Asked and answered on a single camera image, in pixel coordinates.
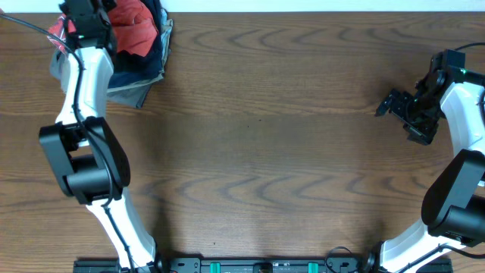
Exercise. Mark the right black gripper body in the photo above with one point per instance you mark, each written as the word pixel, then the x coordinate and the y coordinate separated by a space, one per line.
pixel 420 117

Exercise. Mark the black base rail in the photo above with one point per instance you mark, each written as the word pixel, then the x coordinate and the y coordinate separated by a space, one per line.
pixel 196 265

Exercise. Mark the grey khaki folded garment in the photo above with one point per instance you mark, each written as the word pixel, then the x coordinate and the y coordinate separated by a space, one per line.
pixel 132 93

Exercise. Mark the red orange t-shirt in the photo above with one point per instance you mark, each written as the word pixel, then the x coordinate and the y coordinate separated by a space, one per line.
pixel 84 24

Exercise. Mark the navy blue folded garment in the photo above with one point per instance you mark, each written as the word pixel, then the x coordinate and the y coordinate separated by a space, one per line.
pixel 137 29

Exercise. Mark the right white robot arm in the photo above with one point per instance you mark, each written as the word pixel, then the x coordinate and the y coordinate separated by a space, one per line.
pixel 452 215

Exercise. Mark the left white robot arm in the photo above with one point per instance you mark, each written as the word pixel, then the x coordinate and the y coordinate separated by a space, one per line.
pixel 88 162

